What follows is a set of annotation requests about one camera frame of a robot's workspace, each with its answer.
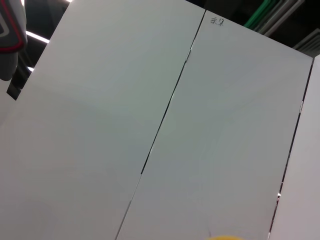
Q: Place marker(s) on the yellow towel with black edge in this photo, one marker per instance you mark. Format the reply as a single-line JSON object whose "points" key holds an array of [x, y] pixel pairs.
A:
{"points": [[222, 238]]}

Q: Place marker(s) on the green rail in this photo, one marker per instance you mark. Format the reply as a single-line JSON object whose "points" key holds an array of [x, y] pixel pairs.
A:
{"points": [[260, 13]]}

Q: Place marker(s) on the grey metal rail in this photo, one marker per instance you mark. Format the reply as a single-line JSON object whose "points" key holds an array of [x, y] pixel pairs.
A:
{"points": [[308, 42], [280, 17]]}

